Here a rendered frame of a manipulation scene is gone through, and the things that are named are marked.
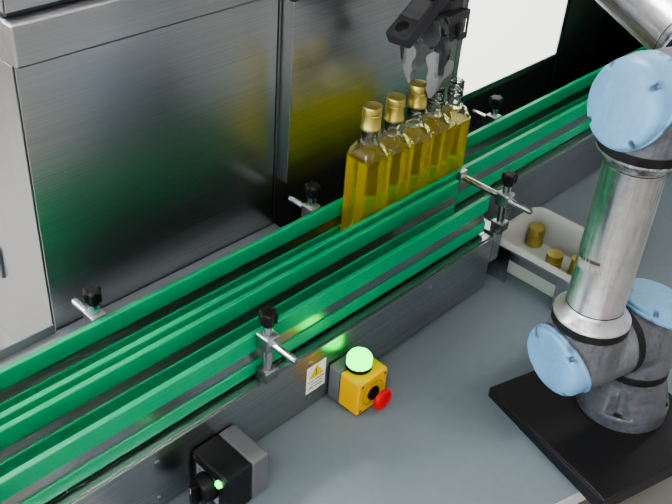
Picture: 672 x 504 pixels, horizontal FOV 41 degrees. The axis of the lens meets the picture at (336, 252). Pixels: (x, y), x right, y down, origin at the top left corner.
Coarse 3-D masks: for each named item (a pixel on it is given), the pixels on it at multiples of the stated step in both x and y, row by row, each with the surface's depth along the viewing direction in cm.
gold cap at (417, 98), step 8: (416, 80) 157; (424, 80) 158; (416, 88) 155; (424, 88) 155; (408, 96) 158; (416, 96) 156; (424, 96) 157; (408, 104) 158; (416, 104) 157; (424, 104) 158
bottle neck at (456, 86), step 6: (450, 78) 166; (456, 78) 166; (450, 84) 165; (456, 84) 164; (462, 84) 164; (450, 90) 166; (456, 90) 165; (462, 90) 165; (450, 96) 166; (456, 96) 166; (462, 96) 167; (450, 102) 167; (456, 102) 166
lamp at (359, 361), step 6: (354, 348) 147; (360, 348) 147; (348, 354) 146; (354, 354) 146; (360, 354) 146; (366, 354) 146; (348, 360) 146; (354, 360) 145; (360, 360) 145; (366, 360) 145; (372, 360) 147; (348, 366) 146; (354, 366) 145; (360, 366) 145; (366, 366) 146; (354, 372) 146; (360, 372) 146; (366, 372) 146
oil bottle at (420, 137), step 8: (408, 128) 160; (416, 128) 160; (424, 128) 160; (408, 136) 160; (416, 136) 159; (424, 136) 161; (416, 144) 160; (424, 144) 162; (416, 152) 161; (424, 152) 163; (416, 160) 162; (424, 160) 164; (408, 168) 163; (416, 168) 163; (424, 168) 166; (408, 176) 164; (416, 176) 165; (424, 176) 167; (408, 184) 165; (416, 184) 166; (424, 184) 168; (408, 192) 166
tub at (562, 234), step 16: (544, 208) 188; (512, 224) 182; (528, 224) 188; (544, 224) 188; (560, 224) 186; (576, 224) 184; (512, 240) 185; (544, 240) 190; (560, 240) 187; (576, 240) 184; (528, 256) 174; (544, 256) 186; (560, 272) 170
